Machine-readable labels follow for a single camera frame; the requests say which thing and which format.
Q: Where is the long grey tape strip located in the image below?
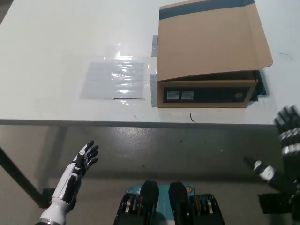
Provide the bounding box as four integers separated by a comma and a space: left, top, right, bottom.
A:
150, 73, 158, 108

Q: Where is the clear plastic bag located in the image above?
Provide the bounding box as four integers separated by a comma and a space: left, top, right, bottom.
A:
79, 60, 147, 101

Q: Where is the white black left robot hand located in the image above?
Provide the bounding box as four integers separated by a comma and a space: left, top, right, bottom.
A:
38, 140, 99, 224

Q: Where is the black teal robot torso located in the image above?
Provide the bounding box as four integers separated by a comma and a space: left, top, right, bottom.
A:
113, 180, 226, 225

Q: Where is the brown cardboard storage box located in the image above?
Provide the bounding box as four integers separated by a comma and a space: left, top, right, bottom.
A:
156, 0, 274, 109

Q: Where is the short grey tape strip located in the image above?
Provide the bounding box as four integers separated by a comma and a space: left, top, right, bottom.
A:
151, 34, 160, 58

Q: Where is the clear plastic film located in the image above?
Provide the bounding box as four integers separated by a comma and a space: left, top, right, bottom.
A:
61, 43, 152, 106

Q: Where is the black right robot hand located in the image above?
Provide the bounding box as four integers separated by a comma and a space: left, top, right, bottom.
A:
243, 105, 300, 221

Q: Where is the black table leg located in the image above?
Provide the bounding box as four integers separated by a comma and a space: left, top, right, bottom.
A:
0, 146, 46, 208

